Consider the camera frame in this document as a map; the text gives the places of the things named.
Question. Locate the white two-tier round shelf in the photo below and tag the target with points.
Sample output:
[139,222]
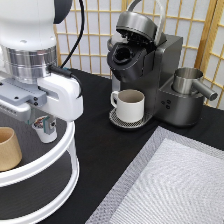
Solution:
[44,179]

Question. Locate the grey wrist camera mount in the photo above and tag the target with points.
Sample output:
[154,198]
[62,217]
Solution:
[19,100]

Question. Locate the grey coffee machine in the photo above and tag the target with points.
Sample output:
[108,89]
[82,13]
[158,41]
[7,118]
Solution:
[142,57]

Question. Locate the white ceramic mug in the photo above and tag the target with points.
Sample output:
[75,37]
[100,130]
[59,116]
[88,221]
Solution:
[128,104]

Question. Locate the white coffee pod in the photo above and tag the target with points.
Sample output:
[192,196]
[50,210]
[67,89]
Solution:
[38,127]

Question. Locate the grey woven placemat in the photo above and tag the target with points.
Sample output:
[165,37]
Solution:
[172,180]

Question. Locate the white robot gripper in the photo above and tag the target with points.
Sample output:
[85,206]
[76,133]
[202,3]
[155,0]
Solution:
[64,99]

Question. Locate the beige wooden cup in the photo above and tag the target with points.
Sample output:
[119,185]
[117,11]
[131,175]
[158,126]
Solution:
[10,152]

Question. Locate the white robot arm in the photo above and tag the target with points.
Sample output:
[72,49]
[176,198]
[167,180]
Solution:
[33,79]

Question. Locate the steel milk frother jug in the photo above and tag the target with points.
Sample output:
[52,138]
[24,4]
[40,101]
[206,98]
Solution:
[187,80]

